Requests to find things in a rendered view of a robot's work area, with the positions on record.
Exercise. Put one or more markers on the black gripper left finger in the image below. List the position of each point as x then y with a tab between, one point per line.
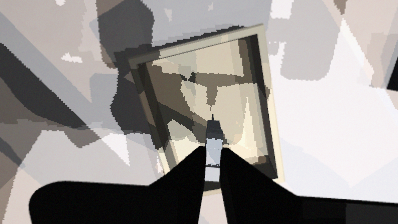
175	198

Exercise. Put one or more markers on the black fuse block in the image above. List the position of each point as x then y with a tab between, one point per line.
393	83

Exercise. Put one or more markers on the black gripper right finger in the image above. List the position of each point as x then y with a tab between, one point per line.
250	197

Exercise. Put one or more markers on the beige rectangular tray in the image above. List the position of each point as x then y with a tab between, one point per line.
227	75

